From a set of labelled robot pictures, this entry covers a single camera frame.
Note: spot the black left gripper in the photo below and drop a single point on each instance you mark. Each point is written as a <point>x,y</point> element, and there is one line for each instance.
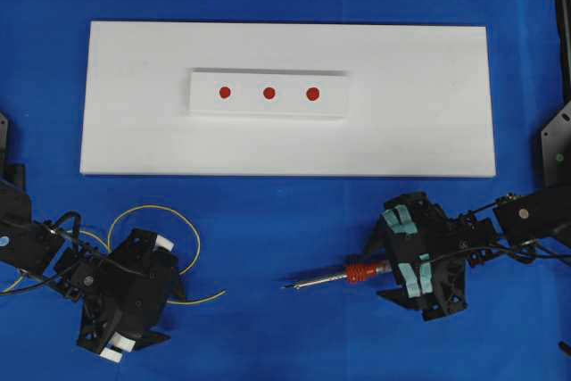
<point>125,296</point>

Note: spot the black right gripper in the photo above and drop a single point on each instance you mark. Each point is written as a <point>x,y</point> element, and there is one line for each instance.
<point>426,265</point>

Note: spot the red handled soldering iron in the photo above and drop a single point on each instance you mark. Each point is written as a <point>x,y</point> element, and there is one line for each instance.
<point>353,273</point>

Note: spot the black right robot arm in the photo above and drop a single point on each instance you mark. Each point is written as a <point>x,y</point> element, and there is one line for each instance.
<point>521,220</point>

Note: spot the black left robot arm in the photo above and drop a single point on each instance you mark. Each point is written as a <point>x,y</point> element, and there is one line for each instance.
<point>51,252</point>

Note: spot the white foam board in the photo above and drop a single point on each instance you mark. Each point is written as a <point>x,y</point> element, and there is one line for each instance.
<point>420,101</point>

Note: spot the white strip with red dots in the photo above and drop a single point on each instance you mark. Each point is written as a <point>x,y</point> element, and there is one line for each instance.
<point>269,94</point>

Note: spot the black frame rail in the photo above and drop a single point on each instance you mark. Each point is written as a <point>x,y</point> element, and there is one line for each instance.
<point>563,23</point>

